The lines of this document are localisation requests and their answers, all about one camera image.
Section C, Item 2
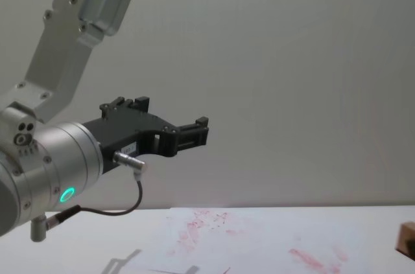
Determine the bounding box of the thin dark cable silver plug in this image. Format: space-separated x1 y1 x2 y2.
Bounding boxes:
45 151 148 230

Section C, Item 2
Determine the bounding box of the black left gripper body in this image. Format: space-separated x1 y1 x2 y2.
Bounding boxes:
82 96 178 176

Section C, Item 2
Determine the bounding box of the white cloth with red marks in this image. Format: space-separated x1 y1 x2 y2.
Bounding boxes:
0 206 415 274

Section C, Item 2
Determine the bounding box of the brown box-shaped object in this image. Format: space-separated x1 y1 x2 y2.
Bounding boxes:
394 221 415 260

